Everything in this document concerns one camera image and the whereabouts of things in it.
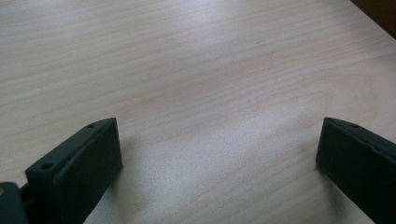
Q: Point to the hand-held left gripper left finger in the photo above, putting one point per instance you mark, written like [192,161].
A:
[81,174]

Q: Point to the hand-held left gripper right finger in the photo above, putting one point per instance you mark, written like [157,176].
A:
[358,161]

